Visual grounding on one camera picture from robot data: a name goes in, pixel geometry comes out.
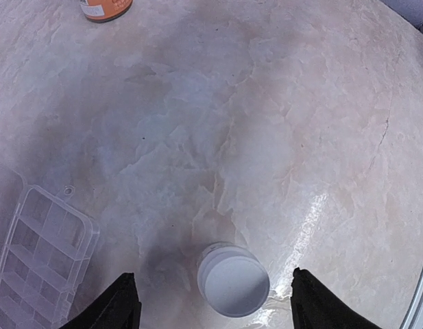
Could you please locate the orange pill bottle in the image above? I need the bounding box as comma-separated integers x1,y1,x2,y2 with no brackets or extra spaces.
79,0,133,23

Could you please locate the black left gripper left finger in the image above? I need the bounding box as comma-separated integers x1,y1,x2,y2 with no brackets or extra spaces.
60,273,142,329

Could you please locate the white pill bottle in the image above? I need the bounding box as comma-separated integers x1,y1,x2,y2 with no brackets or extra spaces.
197,242,270,318

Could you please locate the clear plastic pill organizer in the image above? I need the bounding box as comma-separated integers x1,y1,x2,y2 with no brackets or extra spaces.
0,185,99,328

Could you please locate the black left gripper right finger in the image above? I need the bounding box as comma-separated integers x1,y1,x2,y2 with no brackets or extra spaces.
291,268,378,329

